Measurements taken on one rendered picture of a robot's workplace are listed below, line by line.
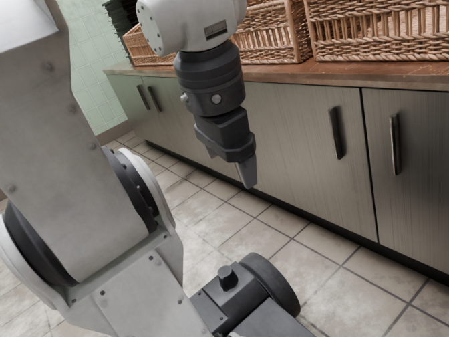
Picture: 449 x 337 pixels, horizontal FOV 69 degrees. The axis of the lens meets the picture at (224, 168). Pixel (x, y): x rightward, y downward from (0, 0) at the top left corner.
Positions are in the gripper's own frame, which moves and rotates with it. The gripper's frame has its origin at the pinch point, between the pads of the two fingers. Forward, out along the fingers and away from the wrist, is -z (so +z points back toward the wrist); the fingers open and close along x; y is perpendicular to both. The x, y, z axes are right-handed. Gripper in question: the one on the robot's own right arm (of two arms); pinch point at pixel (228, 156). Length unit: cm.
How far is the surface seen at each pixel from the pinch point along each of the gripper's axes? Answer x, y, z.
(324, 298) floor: -9, -15, -57
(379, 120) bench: -5.4, -33.2, -8.3
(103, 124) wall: 212, -7, -95
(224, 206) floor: 51, -19, -71
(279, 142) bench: 23.8, -30.5, -28.0
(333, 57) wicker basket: 11.0, -37.7, -0.5
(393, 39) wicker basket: -2.5, -38.4, 6.1
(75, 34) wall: 229, -21, -31
